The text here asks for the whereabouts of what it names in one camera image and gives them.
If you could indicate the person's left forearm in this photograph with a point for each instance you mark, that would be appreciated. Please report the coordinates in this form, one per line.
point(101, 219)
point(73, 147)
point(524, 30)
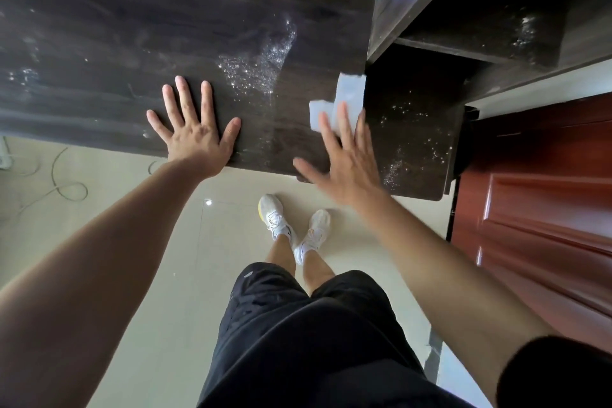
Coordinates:
point(86, 278)

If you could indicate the red wooden door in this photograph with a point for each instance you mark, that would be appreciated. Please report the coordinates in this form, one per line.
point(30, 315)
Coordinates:
point(540, 231)

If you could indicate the white tissue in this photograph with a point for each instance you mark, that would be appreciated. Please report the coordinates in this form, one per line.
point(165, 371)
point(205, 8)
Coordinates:
point(351, 89)

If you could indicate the person's right hand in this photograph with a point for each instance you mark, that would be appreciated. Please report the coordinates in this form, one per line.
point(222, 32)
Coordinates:
point(351, 173)

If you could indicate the person's right leg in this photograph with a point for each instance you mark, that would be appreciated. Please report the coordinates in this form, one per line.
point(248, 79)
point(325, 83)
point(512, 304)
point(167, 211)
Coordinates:
point(315, 274)

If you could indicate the dark wooden table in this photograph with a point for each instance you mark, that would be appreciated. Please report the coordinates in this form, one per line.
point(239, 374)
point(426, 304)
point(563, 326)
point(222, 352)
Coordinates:
point(119, 30)

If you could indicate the person's left leg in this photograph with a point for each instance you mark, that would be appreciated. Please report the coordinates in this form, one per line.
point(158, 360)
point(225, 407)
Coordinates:
point(282, 257)

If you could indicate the black shirt sleeve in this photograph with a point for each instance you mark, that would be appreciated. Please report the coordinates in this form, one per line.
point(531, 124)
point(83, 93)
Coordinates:
point(559, 374)

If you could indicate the person's white right shoe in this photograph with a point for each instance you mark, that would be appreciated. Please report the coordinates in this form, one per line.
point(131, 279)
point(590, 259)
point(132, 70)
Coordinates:
point(315, 231)

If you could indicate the person's white left shoe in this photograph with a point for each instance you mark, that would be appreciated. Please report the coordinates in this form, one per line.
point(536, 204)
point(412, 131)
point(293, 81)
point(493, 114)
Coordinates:
point(272, 216)

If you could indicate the person's white shoe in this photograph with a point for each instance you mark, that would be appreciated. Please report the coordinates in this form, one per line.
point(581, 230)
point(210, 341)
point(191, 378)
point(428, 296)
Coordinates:
point(272, 216)
point(315, 231)

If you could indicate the person's right forearm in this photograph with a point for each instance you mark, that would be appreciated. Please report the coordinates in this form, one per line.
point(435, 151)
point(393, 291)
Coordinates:
point(454, 278)

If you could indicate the black shorts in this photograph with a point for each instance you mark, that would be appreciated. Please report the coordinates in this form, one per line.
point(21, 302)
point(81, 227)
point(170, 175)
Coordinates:
point(311, 350)

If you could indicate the person's leg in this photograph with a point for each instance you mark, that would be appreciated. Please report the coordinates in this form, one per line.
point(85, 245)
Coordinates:
point(315, 274)
point(282, 257)

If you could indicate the person's left hand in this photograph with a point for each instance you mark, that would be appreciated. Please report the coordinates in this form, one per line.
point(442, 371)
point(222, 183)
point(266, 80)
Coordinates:
point(196, 144)

